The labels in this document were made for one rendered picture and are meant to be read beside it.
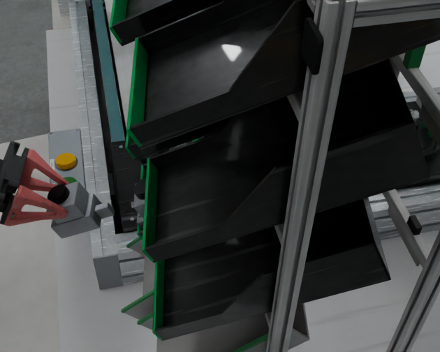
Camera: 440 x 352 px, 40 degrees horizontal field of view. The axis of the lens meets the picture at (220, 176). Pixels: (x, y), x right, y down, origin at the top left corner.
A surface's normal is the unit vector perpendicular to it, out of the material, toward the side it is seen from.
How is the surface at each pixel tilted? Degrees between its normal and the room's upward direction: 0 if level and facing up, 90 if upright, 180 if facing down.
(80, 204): 67
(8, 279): 0
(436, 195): 0
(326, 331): 0
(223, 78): 25
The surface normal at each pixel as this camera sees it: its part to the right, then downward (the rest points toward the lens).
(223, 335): -0.70, -0.48
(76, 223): 0.02, 0.72
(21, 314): 0.01, -0.69
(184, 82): -0.41, -0.62
